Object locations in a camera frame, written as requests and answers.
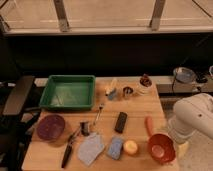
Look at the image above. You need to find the yellow apple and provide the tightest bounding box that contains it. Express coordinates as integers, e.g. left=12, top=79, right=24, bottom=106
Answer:
left=123, top=140, right=138, bottom=155

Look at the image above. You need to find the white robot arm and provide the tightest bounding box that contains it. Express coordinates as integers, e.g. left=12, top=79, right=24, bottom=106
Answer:
left=168, top=93, right=213, bottom=144

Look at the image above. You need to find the red bowl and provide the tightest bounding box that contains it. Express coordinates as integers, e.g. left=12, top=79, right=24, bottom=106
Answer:
left=147, top=134, right=176, bottom=164

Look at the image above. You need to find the small metal cup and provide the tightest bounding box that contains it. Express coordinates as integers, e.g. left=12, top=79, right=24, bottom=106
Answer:
left=123, top=86, right=134, bottom=99

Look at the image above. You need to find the silver fork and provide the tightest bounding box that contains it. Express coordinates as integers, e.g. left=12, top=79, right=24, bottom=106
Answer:
left=93, top=103, right=105, bottom=126

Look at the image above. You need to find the black rectangular block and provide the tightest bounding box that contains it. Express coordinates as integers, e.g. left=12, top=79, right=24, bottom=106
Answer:
left=114, top=112, right=127, bottom=133

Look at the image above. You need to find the white cup with brown contents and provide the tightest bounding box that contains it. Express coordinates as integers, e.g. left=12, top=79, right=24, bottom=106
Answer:
left=138, top=74, right=152, bottom=94

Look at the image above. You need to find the green plastic tray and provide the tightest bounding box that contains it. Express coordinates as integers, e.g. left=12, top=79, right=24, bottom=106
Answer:
left=39, top=75, right=95, bottom=111

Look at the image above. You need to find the small black clip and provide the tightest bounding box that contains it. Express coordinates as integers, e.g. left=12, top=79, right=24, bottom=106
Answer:
left=80, top=122, right=90, bottom=136

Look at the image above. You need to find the orange carrot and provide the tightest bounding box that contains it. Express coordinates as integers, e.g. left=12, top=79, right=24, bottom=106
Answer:
left=145, top=116, right=154, bottom=137

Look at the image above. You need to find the light blue cloth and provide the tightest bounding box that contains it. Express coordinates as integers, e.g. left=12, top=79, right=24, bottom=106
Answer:
left=77, top=133, right=105, bottom=166

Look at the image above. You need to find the blue sponge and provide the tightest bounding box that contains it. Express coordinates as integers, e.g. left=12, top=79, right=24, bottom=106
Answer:
left=107, top=137, right=124, bottom=160

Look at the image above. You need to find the purple plate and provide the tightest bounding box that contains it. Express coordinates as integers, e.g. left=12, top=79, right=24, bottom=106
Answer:
left=36, top=115, right=65, bottom=141

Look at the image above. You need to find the black chair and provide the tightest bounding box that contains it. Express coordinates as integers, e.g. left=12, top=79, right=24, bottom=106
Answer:
left=0, top=76, right=35, bottom=171

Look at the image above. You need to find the black handled knife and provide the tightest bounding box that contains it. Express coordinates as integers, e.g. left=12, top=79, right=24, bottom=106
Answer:
left=61, top=127, right=80, bottom=168

